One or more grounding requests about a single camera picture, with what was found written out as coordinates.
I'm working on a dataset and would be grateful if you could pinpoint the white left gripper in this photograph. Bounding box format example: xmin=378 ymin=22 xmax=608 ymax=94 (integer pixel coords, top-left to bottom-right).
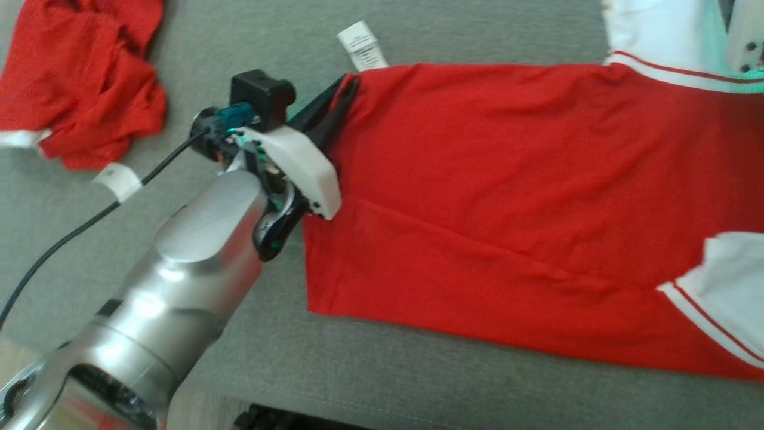
xmin=190 ymin=74 xmax=362 ymax=263

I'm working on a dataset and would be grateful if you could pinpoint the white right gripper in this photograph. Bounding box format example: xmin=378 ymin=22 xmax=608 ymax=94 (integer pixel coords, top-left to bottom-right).
xmin=725 ymin=0 xmax=764 ymax=74

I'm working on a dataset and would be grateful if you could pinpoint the red garment with white sleeves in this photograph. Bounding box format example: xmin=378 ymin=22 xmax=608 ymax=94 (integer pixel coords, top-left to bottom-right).
xmin=303 ymin=0 xmax=764 ymax=381

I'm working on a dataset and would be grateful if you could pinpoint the crumpled red knit garment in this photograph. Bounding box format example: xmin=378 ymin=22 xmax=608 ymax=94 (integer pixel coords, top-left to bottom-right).
xmin=0 ymin=0 xmax=168 ymax=203

